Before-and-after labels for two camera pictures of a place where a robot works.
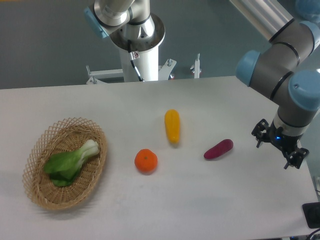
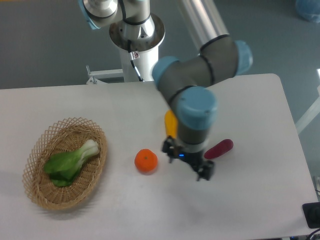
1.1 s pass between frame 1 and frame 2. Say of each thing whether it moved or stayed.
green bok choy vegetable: stayed
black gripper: moved
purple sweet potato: stayed
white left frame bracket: stayed
